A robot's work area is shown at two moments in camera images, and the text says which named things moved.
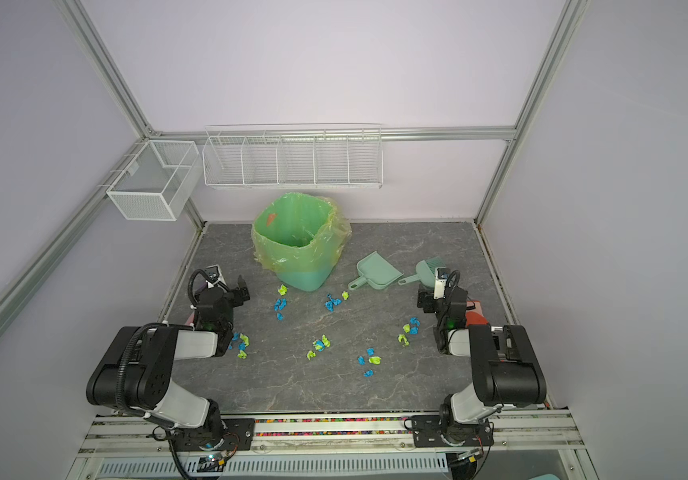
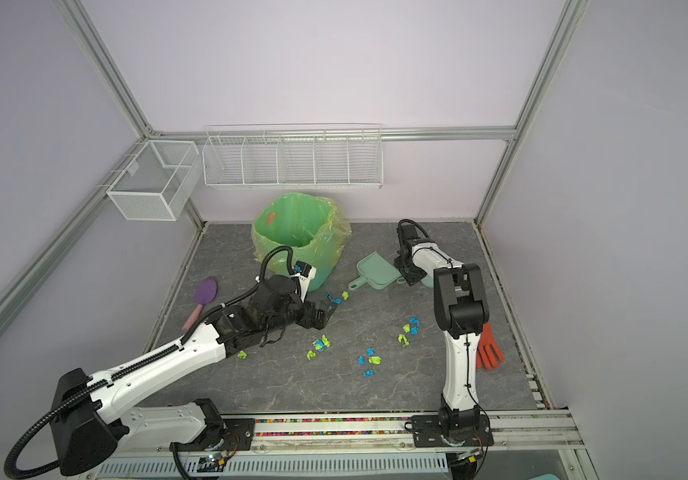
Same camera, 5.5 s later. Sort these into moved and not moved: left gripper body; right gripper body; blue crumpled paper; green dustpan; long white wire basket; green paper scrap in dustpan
Moved: right gripper body; left gripper body
Not moved: green paper scrap in dustpan; long white wire basket; green dustpan; blue crumpled paper
